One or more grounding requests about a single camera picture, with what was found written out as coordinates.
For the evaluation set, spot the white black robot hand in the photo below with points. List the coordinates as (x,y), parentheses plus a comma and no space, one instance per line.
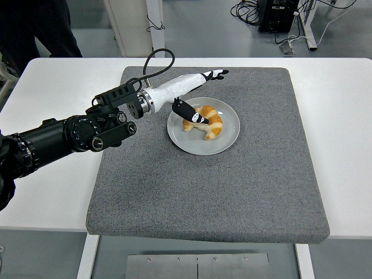
(177,87)

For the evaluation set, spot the golden croissant bread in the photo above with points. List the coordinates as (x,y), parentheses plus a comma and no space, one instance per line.
(215,128)

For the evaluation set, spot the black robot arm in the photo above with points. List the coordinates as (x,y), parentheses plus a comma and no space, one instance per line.
(52,136)

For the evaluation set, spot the round grey plate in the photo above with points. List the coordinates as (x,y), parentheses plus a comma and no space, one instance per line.
(228,136)

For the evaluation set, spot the grey metal plate with screws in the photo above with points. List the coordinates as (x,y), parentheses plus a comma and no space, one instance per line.
(197,266)

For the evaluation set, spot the grey felt mat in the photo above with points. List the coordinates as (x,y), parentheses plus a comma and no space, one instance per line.
(203,189)

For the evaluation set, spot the black computer case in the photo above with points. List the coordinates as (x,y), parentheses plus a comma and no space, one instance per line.
(276,17)

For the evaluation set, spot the white desk leg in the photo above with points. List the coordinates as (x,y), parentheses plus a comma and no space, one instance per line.
(308,26)

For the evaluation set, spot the person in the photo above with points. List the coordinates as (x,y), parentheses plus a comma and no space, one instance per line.
(29,23)

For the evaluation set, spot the white table leg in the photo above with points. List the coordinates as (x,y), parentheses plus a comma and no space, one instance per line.
(87,258)
(305,261)

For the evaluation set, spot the white chair frame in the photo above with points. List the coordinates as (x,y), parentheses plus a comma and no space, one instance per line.
(6,82)

